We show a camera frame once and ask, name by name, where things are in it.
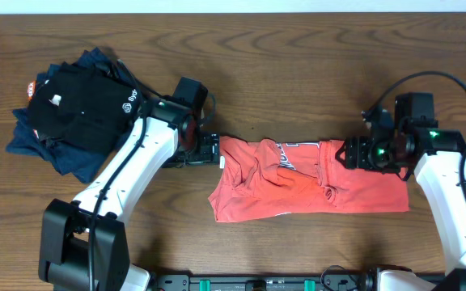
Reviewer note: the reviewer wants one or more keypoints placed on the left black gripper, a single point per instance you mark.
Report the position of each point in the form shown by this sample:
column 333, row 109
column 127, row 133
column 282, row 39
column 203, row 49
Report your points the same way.
column 210, row 154

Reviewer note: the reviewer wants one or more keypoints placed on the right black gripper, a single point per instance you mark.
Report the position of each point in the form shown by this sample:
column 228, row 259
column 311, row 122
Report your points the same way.
column 358, row 153

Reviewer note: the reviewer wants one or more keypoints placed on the red orange t-shirt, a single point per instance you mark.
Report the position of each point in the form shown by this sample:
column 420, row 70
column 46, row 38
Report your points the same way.
column 267, row 179

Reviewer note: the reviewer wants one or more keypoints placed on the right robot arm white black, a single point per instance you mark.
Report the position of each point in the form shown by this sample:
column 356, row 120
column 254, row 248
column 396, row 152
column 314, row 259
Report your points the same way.
column 437, row 160

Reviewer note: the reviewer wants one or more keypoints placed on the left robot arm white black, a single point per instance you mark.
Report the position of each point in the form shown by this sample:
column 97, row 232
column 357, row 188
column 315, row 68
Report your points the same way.
column 83, row 243

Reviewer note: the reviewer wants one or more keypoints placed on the black folded shirt with logo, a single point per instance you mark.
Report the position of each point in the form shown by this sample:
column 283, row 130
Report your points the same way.
column 85, row 107

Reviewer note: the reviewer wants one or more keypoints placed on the navy blue folded shirt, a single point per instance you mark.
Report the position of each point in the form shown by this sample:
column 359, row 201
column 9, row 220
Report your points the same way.
column 64, row 157

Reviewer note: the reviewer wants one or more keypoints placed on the orange folded garment in pile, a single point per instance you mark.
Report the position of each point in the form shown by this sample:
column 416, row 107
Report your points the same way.
column 31, row 90

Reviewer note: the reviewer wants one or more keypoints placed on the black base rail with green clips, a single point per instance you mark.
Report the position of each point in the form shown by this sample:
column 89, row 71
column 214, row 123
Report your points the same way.
column 333, row 278

